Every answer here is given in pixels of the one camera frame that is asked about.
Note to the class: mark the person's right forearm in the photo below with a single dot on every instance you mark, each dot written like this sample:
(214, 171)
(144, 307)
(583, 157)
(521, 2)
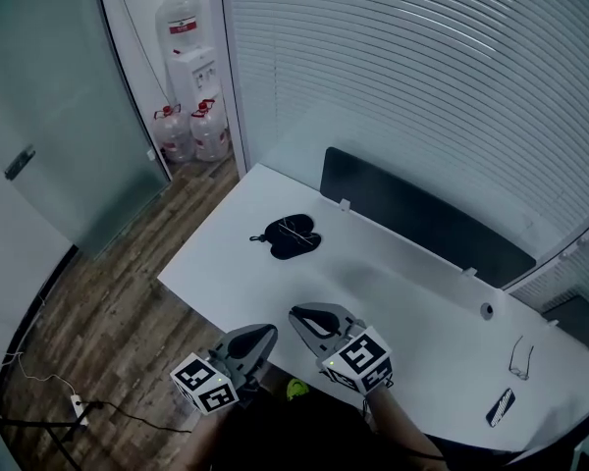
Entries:
(397, 420)

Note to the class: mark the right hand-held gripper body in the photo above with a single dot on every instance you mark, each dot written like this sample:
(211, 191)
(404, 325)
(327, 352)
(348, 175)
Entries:
(358, 356)

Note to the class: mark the short dark desk partition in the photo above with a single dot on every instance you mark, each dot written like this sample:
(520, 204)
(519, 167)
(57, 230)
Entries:
(579, 319)

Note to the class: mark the person's left forearm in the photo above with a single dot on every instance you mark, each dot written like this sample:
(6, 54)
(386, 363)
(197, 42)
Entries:
(208, 434)

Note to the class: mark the dark-framed eyeglasses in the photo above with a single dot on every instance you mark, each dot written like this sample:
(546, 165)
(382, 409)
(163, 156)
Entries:
(519, 374)

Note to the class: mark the white partition bracket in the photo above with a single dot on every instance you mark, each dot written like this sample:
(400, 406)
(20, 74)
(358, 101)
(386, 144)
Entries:
(344, 204)
(469, 272)
(552, 322)

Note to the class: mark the large dispenser water bottle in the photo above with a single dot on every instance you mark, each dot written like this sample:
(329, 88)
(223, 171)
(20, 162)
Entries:
(179, 17)

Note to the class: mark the white power strip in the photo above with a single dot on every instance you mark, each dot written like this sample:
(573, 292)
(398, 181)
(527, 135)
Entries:
(78, 410)

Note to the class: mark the black smartphone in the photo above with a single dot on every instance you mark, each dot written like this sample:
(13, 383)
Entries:
(499, 407)

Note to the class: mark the black tripod stand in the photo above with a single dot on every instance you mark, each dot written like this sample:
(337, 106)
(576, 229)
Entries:
(29, 421)

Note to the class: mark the frosted glass door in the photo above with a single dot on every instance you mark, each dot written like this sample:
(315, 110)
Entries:
(69, 91)

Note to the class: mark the person's black clothing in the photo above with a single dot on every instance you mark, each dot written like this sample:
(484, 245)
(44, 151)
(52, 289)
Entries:
(299, 434)

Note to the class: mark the white water dispenser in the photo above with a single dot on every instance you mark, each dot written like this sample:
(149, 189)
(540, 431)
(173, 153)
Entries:
(186, 76)

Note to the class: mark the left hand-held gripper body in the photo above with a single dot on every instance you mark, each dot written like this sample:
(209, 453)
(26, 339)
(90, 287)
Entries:
(203, 385)

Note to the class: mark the thin wire eyeglasses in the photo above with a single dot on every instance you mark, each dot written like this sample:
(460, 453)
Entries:
(302, 238)

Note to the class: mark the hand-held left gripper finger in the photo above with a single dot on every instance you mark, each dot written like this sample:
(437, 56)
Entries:
(267, 353)
(224, 341)

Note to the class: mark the black glasses case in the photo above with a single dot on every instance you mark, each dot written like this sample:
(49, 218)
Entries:
(289, 251)

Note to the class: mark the long dark desk partition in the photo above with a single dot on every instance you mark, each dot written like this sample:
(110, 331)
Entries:
(412, 214)

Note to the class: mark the yellow-green shoe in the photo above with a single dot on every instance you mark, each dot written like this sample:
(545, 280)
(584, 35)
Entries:
(297, 389)

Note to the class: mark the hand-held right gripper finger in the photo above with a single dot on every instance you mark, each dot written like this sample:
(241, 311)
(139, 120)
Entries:
(311, 344)
(348, 318)

